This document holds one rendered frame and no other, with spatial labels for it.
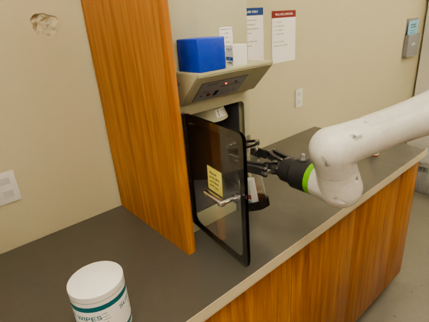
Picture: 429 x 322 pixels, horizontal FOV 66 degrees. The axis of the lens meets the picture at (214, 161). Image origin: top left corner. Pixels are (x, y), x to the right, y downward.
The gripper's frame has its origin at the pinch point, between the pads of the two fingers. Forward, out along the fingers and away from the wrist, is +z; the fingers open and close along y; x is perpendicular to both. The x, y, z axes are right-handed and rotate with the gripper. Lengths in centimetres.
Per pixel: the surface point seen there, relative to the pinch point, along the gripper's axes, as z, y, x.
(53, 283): 20, 64, 28
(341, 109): 58, -156, 25
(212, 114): 13.8, 2.2, -12.4
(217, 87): 4.2, 7.2, -23.6
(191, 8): 11.2, 9.1, -46.2
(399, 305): -22, -101, 122
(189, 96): 5.4, 16.8, -22.3
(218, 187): -8.7, 19.8, 1.6
